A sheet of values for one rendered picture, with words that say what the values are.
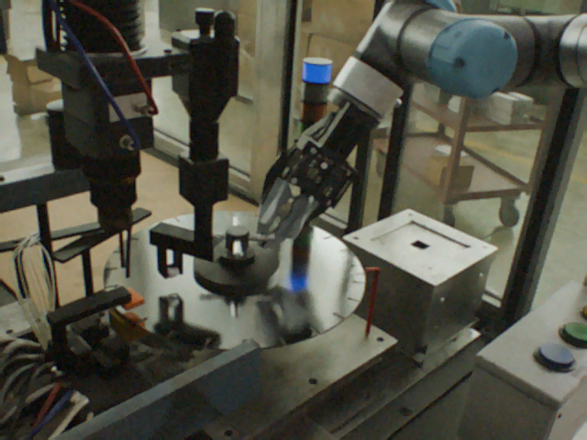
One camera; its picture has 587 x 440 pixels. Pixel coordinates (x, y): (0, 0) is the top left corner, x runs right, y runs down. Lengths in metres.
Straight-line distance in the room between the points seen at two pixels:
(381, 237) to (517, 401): 0.36
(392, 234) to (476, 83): 0.45
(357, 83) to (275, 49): 0.61
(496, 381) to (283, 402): 0.26
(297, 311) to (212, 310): 0.10
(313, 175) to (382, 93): 0.12
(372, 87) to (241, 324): 0.30
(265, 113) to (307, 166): 0.66
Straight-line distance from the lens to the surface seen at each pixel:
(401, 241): 1.01
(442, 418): 0.92
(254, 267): 0.77
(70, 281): 1.15
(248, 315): 0.70
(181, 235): 0.70
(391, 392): 0.92
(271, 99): 1.34
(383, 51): 0.72
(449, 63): 0.62
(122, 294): 0.69
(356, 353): 0.83
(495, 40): 0.63
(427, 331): 0.96
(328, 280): 0.78
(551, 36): 0.71
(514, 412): 0.81
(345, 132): 0.71
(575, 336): 0.87
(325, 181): 0.71
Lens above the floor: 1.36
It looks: 27 degrees down
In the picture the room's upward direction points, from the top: 4 degrees clockwise
